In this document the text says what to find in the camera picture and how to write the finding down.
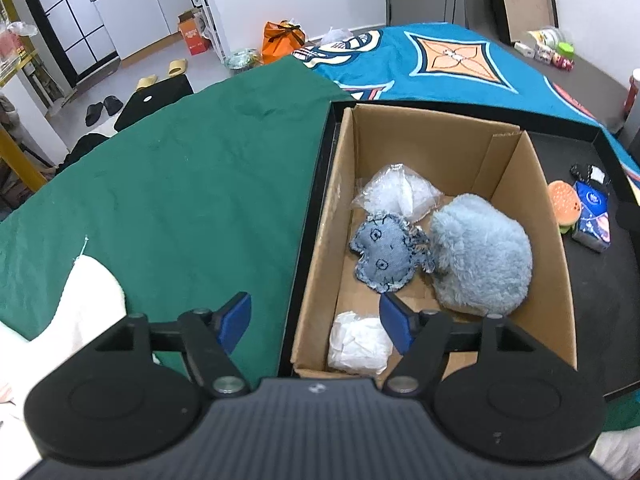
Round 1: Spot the white plastic bag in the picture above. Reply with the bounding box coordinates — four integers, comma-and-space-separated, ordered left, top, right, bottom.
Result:
327, 311, 396, 375

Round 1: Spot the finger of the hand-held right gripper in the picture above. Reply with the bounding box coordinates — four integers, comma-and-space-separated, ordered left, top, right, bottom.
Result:
615, 202, 640, 230

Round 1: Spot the grey-blue fluffy plush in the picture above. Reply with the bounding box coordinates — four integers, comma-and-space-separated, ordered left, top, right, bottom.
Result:
429, 193, 534, 318

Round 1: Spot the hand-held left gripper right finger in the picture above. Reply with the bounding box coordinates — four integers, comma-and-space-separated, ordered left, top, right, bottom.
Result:
378, 292, 540, 401

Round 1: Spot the green blanket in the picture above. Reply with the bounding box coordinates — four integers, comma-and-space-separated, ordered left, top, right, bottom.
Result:
0, 55, 640, 433

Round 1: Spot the yellow metal shelf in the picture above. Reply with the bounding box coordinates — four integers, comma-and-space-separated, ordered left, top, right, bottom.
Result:
0, 0, 51, 193

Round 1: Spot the greenish plastic bag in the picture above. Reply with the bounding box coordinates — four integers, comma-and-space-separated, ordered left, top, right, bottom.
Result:
225, 47, 263, 71

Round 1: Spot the grey low bench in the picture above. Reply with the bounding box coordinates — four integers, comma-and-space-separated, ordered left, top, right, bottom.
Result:
500, 40, 632, 133

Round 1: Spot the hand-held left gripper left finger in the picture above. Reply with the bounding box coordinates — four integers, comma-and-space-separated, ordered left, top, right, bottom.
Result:
92, 291, 253, 401

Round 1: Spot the orange cardboard box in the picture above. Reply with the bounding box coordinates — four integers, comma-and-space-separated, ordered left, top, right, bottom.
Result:
177, 9, 212, 57

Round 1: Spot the white curved desk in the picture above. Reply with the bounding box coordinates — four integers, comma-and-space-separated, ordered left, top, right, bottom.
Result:
620, 69, 640, 153

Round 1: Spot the white wire rack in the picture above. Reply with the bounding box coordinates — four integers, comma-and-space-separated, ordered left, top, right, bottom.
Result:
184, 0, 227, 63

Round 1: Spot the cream fleece blanket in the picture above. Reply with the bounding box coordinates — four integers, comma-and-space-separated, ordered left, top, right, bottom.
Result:
0, 255, 640, 480

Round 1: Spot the orange gift bag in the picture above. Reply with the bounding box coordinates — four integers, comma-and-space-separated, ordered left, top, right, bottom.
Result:
262, 20, 307, 65

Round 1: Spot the clear knotted plastic bag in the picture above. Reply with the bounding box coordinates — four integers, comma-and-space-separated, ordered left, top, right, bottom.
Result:
320, 26, 354, 46

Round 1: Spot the small black packet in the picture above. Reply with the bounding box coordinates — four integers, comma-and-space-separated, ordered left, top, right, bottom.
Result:
570, 162, 612, 185

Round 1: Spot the black shallow tray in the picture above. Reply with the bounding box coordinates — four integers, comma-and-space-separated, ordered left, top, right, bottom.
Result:
277, 101, 640, 402

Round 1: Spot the pile of dark clothes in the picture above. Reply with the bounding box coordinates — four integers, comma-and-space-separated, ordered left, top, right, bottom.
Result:
52, 132, 118, 177

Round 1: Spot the burger squishy toy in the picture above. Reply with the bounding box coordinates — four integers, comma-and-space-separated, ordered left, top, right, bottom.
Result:
547, 181, 584, 235

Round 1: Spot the white kitchen cabinet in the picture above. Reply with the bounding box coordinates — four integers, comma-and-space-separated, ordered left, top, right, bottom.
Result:
80, 0, 198, 61

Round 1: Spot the brown cardboard box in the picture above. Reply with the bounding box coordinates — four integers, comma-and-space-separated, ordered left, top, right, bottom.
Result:
290, 104, 579, 381

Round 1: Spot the denim fabric toy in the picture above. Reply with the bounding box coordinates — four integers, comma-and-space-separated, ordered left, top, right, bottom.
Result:
349, 212, 437, 295

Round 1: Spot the blue tissue packet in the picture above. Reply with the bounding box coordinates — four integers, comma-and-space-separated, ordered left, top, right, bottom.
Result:
571, 180, 613, 254

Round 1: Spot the blue patterned blanket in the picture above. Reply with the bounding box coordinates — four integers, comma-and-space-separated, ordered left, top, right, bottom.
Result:
291, 22, 640, 197

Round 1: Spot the black framed glass door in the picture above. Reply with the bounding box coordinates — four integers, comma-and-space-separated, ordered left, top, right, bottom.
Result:
10, 0, 122, 88

